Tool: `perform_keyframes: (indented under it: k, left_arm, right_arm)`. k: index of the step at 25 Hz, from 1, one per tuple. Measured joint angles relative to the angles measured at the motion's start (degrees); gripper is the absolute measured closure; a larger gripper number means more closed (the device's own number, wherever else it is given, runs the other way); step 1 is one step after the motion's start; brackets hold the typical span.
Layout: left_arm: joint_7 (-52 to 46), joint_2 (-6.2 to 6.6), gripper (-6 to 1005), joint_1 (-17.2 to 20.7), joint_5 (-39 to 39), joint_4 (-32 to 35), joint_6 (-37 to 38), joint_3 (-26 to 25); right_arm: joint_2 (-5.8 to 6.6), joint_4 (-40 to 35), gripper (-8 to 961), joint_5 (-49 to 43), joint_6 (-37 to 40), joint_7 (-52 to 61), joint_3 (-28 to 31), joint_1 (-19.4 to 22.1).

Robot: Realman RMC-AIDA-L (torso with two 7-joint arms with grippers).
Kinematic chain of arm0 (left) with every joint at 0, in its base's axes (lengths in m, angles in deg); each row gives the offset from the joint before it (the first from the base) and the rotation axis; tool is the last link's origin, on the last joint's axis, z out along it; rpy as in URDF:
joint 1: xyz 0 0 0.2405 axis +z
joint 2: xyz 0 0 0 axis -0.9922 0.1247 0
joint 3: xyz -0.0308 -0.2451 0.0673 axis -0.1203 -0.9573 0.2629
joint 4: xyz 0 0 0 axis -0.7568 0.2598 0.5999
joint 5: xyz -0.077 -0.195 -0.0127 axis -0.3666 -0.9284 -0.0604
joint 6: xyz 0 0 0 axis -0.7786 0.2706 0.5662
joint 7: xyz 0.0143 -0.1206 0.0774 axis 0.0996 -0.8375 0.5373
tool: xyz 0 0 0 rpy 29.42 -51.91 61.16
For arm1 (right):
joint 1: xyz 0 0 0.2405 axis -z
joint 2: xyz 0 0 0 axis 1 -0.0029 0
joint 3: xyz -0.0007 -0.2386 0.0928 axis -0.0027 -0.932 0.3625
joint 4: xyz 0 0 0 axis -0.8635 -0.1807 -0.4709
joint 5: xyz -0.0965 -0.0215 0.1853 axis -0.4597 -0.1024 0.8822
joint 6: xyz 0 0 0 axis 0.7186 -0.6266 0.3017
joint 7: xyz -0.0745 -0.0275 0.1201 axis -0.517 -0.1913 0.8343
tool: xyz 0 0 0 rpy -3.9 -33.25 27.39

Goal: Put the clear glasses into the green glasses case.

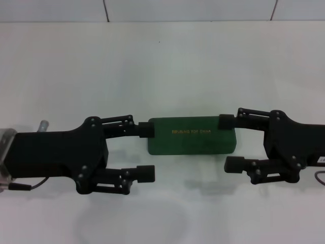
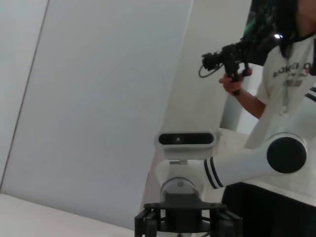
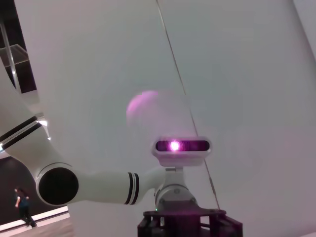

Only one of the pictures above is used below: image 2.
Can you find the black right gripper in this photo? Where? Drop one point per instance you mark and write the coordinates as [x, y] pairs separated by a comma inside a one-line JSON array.
[[184, 212]]

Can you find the person's bare forearm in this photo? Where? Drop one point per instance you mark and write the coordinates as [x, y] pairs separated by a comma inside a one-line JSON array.
[[251, 102]]

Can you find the person's bare hand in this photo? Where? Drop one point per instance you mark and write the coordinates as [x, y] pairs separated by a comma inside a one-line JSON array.
[[230, 85]]

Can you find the person in white shirt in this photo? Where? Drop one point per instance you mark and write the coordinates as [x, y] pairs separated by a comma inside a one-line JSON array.
[[284, 74]]

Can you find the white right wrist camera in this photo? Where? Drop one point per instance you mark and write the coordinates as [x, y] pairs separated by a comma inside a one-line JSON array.
[[185, 145]]

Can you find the black handheld video camera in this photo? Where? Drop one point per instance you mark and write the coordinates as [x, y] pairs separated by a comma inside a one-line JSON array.
[[229, 55]]

